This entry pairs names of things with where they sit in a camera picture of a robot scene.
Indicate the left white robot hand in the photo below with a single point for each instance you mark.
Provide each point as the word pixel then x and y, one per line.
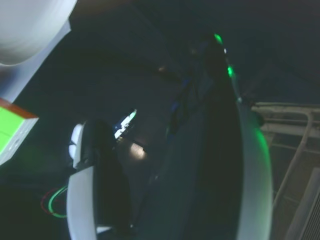
pixel 200 187

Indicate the Rubik's cube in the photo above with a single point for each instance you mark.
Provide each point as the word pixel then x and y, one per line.
pixel 12 130

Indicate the white paper cup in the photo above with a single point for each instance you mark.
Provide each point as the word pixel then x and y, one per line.
pixel 25 25

